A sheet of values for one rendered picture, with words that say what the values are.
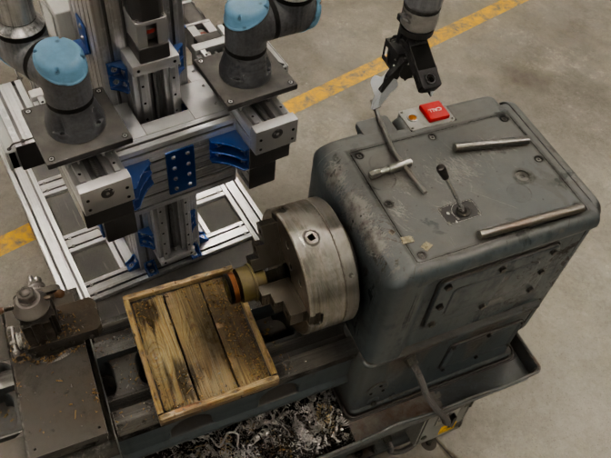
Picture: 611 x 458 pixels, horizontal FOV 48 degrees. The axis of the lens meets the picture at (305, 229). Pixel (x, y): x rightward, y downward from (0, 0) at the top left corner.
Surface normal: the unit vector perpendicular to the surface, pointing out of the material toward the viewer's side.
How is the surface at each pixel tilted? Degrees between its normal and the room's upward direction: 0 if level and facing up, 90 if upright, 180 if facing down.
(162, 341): 0
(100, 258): 0
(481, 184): 0
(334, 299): 68
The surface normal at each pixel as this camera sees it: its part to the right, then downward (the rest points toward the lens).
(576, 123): 0.08, -0.61
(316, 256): 0.25, -0.21
